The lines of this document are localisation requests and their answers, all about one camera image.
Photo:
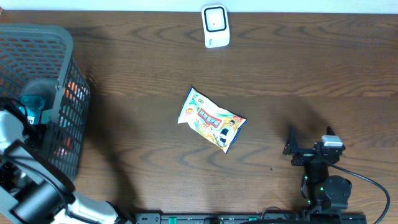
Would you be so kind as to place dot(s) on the orange tissue pack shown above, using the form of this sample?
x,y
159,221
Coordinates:
x,y
72,91

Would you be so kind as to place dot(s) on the white barcode scanner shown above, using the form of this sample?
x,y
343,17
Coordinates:
x,y
215,26

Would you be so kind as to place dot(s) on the teal mouthwash bottle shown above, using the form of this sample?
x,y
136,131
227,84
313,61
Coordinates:
x,y
37,108

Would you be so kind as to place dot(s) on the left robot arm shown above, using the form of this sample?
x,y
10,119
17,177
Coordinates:
x,y
35,191

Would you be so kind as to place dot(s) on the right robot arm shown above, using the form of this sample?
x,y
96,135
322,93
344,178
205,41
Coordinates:
x,y
325,193

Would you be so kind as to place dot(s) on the yellow snack bag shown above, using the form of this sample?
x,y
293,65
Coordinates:
x,y
216,124

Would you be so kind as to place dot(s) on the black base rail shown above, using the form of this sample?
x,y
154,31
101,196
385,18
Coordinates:
x,y
270,217

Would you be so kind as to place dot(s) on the grey plastic mesh basket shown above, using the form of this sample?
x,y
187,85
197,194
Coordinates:
x,y
38,60

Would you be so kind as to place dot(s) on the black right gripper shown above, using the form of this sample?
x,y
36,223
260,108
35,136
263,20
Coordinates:
x,y
291,147

